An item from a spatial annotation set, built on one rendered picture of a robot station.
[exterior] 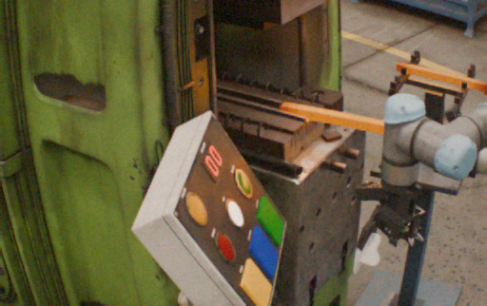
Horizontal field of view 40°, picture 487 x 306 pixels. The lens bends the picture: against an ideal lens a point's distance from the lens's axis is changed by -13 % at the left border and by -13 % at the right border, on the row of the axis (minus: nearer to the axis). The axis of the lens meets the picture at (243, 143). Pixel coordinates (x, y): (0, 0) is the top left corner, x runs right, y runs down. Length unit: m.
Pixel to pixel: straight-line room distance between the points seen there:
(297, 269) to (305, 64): 0.57
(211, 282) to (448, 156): 0.43
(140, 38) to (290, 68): 0.73
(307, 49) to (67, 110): 0.73
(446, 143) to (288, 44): 0.97
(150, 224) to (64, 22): 0.69
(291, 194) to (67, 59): 0.62
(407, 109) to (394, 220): 0.21
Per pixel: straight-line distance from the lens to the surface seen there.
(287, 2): 1.62
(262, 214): 1.38
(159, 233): 1.14
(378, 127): 1.72
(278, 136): 1.76
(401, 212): 1.31
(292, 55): 2.06
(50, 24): 1.72
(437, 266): 2.95
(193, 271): 1.17
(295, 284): 1.90
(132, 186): 1.62
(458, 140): 1.18
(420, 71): 2.18
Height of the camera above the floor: 1.82
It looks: 29 degrees down
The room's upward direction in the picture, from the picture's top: 2 degrees counter-clockwise
